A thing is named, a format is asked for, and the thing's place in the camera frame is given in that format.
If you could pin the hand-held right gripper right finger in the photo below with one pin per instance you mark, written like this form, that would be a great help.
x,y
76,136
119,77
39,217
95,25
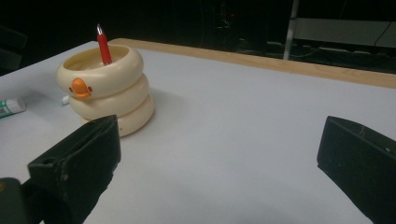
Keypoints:
x,y
361,165

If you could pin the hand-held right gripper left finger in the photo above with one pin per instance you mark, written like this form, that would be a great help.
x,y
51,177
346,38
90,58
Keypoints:
x,y
81,161

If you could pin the green and white glue stick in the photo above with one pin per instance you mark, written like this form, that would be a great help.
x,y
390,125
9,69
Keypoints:
x,y
11,107

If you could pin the grey metal stand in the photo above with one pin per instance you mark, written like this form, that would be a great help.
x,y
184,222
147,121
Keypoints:
x,y
336,31

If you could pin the red pen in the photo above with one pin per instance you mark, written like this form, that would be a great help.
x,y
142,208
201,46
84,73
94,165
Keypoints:
x,y
104,49

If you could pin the cream duck pen holder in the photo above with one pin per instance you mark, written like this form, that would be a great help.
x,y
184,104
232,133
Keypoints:
x,y
115,96

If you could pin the white table mat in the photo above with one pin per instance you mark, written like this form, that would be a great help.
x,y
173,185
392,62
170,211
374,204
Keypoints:
x,y
233,130

